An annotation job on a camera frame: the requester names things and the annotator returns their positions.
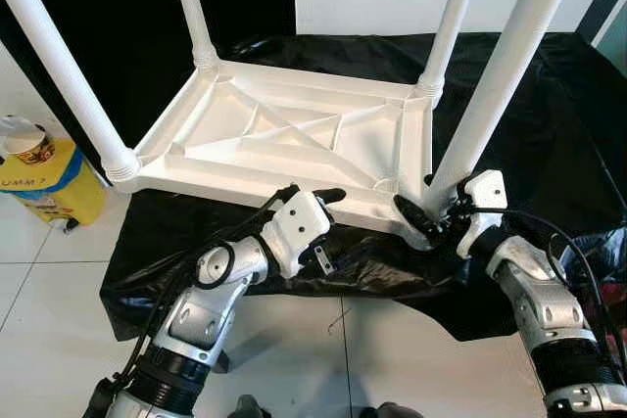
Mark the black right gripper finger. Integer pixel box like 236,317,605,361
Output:
391,194,433,244

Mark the grey robot right leg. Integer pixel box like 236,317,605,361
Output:
367,401,424,418

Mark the yellow cardboard box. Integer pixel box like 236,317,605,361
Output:
0,139,108,229

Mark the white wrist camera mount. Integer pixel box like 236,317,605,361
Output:
260,190,335,280
456,169,511,258

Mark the small black wire piece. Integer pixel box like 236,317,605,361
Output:
328,310,353,337

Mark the white plastic table leg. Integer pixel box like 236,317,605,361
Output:
423,0,590,214
0,0,144,185
167,0,222,72
414,0,487,102

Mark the white plastic children table top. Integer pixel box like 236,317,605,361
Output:
122,56,438,244

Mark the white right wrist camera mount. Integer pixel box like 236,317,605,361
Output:
456,169,511,258

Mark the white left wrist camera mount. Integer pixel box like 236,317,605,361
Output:
260,190,335,280

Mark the black shiny table cloth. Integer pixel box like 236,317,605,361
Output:
98,31,627,343

